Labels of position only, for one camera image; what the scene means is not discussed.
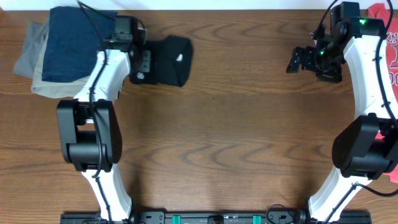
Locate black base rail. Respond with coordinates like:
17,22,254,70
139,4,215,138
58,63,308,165
60,210,373,224

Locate folded grey garment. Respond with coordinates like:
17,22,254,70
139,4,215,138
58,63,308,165
13,22,44,78

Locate folded beige garment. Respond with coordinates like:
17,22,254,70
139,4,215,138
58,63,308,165
30,18,133,100

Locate black looped base cable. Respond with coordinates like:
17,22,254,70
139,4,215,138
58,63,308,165
264,203,296,224

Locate folded navy blue garment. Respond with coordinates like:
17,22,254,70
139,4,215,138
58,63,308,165
42,6,117,83

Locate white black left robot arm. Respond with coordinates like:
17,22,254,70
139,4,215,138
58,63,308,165
57,39,152,223

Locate red printed t-shirt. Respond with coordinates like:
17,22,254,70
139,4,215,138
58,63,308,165
368,2,398,184

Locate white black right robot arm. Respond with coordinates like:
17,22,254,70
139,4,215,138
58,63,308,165
287,14,397,223

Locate black t-shirt with logo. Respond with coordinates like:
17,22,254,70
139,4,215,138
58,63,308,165
129,35,193,87

